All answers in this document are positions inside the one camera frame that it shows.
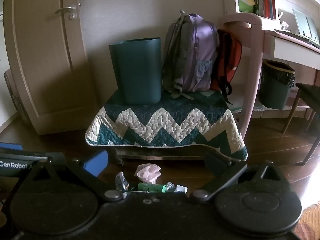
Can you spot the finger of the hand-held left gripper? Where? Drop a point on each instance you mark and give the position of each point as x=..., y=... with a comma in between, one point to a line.
x=10, y=146

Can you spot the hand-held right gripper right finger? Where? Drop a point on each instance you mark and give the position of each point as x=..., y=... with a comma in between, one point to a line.
x=216, y=161

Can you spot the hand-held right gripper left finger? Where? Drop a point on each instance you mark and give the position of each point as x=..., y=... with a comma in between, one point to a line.
x=96, y=163

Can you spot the silver crumpled wrapper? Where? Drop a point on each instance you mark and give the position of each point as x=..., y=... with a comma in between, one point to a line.
x=121, y=181

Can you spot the small white wrapper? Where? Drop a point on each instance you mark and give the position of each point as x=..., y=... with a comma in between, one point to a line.
x=181, y=188

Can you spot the pink crumpled plastic bag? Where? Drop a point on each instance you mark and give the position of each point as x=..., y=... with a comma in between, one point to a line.
x=147, y=172

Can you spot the small grey crumpled scrap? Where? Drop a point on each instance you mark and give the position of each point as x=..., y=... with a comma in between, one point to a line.
x=170, y=186

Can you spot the green tube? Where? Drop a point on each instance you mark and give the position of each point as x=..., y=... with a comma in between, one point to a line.
x=150, y=187

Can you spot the teal white zigzag quilt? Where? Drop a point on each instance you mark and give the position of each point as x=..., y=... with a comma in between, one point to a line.
x=162, y=120

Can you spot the beige door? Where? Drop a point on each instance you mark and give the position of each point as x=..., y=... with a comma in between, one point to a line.
x=45, y=67

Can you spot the pink desk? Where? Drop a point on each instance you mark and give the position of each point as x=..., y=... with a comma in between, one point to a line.
x=252, y=80

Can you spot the dark green lined bin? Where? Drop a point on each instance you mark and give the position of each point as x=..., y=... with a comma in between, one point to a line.
x=275, y=92

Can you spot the teal waste bin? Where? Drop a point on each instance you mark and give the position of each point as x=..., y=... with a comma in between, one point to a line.
x=137, y=75

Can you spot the orange backpack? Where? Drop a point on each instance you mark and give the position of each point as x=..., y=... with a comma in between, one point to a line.
x=230, y=55

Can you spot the orange woven mat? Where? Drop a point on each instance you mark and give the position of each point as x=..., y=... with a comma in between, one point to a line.
x=311, y=220

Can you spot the dark wooden chair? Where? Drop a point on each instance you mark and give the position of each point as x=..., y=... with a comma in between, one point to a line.
x=307, y=90

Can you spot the purple backpack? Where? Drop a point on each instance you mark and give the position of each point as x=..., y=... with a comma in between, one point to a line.
x=197, y=45

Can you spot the clear book stand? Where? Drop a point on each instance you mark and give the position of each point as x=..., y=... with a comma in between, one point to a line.
x=305, y=25

